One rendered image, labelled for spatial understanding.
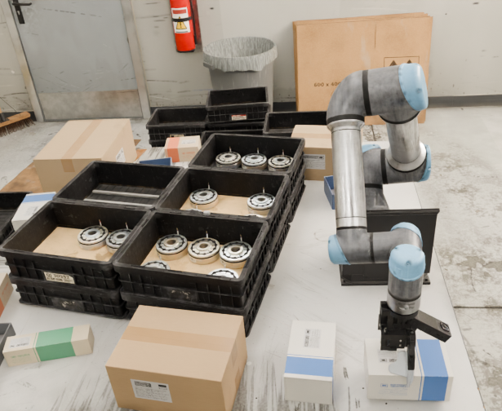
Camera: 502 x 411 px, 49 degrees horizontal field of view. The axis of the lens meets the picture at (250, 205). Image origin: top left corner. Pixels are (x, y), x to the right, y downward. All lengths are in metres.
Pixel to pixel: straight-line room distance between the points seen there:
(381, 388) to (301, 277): 0.54
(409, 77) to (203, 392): 0.90
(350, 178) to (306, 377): 0.51
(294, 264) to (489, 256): 1.54
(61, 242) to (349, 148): 1.07
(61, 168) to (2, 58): 3.04
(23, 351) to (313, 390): 0.83
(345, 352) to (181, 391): 0.48
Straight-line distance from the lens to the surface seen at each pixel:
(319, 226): 2.08
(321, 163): 2.32
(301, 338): 1.52
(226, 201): 2.02
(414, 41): 4.55
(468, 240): 3.29
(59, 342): 1.70
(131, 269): 1.61
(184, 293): 1.59
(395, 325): 1.37
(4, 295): 2.00
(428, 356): 1.48
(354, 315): 1.71
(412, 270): 1.23
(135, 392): 1.49
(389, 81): 1.38
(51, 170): 2.45
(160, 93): 4.96
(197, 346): 1.43
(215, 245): 1.74
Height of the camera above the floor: 1.88
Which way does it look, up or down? 32 degrees down
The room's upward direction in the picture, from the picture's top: 5 degrees counter-clockwise
